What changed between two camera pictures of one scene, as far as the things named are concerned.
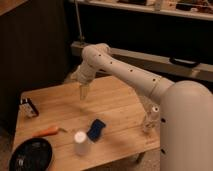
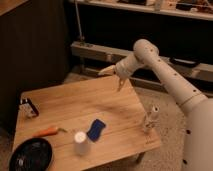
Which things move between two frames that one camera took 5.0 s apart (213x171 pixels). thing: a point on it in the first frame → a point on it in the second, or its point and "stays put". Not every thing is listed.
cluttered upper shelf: (191, 9) stays put
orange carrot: (48, 131) stays put
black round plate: (32, 155) stays put
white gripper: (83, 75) → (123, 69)
